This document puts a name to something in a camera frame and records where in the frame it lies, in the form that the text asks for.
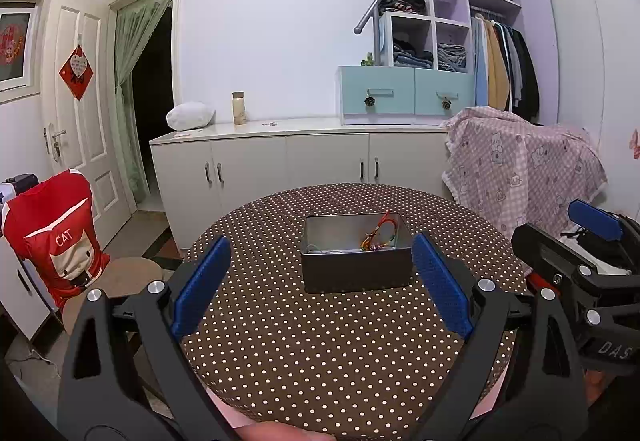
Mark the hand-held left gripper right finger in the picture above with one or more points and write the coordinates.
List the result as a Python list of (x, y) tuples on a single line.
[(442, 286)]

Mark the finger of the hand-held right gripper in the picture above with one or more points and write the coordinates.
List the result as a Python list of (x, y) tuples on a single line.
[(595, 218), (540, 251)]

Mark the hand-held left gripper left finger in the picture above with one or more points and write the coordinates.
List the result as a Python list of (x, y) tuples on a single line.
[(200, 286)]

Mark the grey metal box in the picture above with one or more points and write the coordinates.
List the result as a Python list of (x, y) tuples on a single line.
[(350, 276)]

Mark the person's right forearm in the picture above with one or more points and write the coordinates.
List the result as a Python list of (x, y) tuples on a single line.
[(600, 386)]

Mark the pink checked printed blanket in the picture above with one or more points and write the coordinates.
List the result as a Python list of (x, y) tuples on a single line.
[(520, 171)]

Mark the brown polka dot tablecloth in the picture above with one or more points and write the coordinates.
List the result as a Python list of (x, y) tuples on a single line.
[(325, 346)]

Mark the person's leg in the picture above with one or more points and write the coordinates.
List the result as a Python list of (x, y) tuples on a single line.
[(270, 433)]

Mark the red printed chair cover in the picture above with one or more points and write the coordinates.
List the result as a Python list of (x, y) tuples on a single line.
[(50, 221)]

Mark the white pillow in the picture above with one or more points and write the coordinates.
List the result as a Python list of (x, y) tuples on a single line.
[(190, 116)]

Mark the white sideboard cabinet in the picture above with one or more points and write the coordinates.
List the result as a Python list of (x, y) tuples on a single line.
[(325, 161)]

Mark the white wardrobe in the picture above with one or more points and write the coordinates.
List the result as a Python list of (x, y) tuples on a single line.
[(595, 46)]

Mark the row of hanging clothes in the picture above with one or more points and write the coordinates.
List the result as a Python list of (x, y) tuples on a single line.
[(500, 66)]

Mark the beige bottle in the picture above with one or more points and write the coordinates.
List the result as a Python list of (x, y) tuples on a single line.
[(239, 108)]

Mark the white low cabinet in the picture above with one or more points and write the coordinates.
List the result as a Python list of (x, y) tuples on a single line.
[(20, 311)]

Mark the white panel door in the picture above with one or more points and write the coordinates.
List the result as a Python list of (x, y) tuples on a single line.
[(95, 136)]

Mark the teal drawer unit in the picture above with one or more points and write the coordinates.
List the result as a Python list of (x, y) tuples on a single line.
[(400, 86)]

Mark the folded grey clothes stack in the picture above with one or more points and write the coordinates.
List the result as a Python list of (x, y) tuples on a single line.
[(452, 58)]

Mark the green curtain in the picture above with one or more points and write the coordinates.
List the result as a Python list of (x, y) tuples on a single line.
[(132, 71)]

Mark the folded jeans stack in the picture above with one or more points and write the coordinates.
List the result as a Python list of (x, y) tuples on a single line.
[(412, 56)]

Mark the small green plant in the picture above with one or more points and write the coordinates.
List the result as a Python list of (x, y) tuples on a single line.
[(368, 61)]

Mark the red diamond door decoration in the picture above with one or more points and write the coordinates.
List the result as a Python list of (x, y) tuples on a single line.
[(76, 73)]

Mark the white framed window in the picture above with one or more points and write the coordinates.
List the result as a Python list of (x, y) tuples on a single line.
[(27, 86)]

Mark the dark folded clothes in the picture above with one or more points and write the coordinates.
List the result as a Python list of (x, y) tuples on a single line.
[(402, 3)]

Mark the red paper window decoration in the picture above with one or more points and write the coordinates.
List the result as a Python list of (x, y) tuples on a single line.
[(10, 45)]

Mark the butterfly wall sticker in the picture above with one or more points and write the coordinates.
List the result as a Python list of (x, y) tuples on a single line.
[(636, 142)]

